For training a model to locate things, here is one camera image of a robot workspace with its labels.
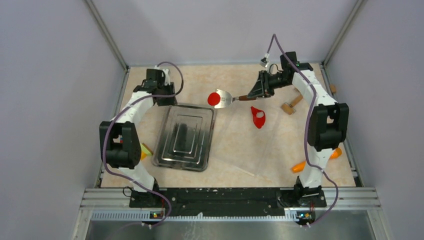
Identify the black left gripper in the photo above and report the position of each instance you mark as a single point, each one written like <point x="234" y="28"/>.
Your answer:
<point x="169" y="101"/>

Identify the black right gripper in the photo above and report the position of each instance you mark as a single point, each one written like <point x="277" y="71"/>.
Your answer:
<point x="261" y="88"/>

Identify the red dough piece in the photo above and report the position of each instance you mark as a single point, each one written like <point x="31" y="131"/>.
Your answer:
<point x="258" y="117"/>

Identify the metal spatula wooden handle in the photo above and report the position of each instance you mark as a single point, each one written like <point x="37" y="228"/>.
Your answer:
<point x="227" y="99"/>

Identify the round red dough wrapper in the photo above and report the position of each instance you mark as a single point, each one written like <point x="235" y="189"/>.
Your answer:
<point x="213" y="99"/>

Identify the steel rectangular tray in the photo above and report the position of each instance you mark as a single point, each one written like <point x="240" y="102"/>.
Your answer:
<point x="185" y="138"/>

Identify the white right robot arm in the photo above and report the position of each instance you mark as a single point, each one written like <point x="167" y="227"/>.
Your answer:
<point x="326" y="122"/>

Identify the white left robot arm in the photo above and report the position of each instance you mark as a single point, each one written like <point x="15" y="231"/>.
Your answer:
<point x="125" y="124"/>

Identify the colourful toy block stack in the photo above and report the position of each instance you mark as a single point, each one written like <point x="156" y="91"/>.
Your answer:
<point x="145" y="151"/>

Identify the small wooden block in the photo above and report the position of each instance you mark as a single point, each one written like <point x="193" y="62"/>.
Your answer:
<point x="332" y="88"/>

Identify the orange carrot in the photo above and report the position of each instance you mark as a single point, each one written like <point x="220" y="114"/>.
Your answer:
<point x="300" y="166"/>

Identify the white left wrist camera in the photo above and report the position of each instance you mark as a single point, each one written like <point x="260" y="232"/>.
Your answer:
<point x="166" y="71"/>

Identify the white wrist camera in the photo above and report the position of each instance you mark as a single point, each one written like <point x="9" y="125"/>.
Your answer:
<point x="166" y="71"/>
<point x="264" y="62"/>

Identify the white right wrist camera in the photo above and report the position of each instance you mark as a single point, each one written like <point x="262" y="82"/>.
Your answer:
<point x="264" y="62"/>

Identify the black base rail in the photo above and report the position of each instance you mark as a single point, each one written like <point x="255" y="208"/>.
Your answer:
<point x="226" y="202"/>

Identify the aluminium frame rail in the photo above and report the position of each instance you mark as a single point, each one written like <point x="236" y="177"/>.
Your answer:
<point x="352" y="213"/>

